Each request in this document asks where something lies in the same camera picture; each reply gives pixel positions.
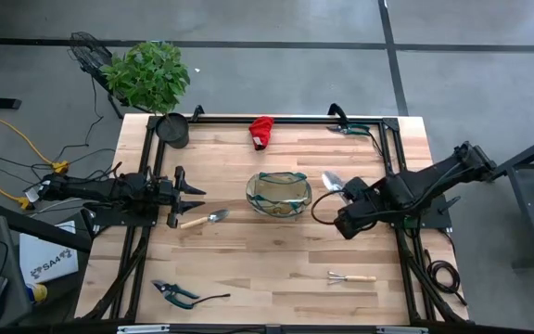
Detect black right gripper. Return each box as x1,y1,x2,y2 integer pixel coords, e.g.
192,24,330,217
334,176,391,240

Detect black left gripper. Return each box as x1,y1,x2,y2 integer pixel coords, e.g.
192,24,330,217
153,165,208,229

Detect narrow trowel wooden handle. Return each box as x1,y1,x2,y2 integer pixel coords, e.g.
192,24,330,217
179,209,231,230

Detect wide trowel wooden handle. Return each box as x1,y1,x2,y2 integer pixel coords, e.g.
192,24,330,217
321,170,348,204

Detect hand rake wooden handle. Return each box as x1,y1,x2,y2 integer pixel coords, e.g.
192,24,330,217
326,271,377,286

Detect beige green canvas gardening bag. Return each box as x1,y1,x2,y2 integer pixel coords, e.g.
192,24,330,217
246,171,313,218

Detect green pruning shears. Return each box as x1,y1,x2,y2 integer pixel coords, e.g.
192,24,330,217
325,122,383,157
151,279,232,311

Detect red garden glove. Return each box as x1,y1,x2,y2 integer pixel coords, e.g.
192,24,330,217
248,115,275,151

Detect black plant pot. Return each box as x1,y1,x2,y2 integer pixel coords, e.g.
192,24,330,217
155,112,190,149

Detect green leafy plant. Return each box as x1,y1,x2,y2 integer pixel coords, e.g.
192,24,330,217
100,40,192,116

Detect black desk support bar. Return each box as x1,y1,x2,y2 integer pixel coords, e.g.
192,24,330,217
0,199,93,254

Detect white cardboard box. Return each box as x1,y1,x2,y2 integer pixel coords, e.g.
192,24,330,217
19,220,81,285

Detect black metal stand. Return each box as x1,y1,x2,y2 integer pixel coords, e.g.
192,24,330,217
482,127,534,270

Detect yellow round bottle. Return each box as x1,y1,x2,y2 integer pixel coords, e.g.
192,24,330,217
28,282,48,304

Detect black floor fan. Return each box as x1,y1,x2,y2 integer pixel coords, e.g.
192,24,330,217
67,31,127,120

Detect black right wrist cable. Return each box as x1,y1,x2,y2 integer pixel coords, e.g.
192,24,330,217
311,188,350,227

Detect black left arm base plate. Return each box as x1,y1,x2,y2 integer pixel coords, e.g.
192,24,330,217
83,201,157,228

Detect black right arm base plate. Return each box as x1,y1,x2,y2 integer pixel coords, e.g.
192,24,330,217
389,192,453,231

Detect black coiled cable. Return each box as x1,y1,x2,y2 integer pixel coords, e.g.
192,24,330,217
424,250,468,307

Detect black metal table frame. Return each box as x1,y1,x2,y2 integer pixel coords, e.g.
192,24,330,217
81,113,470,326

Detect silver metal bracket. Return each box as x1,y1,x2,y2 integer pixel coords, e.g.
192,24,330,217
117,324,171,334
376,326,429,334

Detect black floor cable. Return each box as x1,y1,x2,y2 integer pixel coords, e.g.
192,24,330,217
52,76,106,163

